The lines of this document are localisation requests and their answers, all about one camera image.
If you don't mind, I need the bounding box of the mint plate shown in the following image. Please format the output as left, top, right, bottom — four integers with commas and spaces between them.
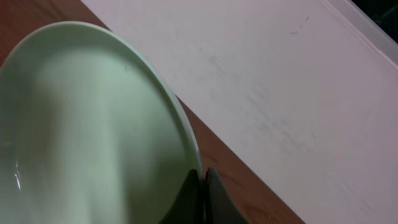
1, 21, 203, 223

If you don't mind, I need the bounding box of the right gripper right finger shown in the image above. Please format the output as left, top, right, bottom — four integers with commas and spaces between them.
203, 167, 249, 224

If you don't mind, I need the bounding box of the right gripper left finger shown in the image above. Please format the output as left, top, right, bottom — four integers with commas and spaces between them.
159, 169, 202, 224

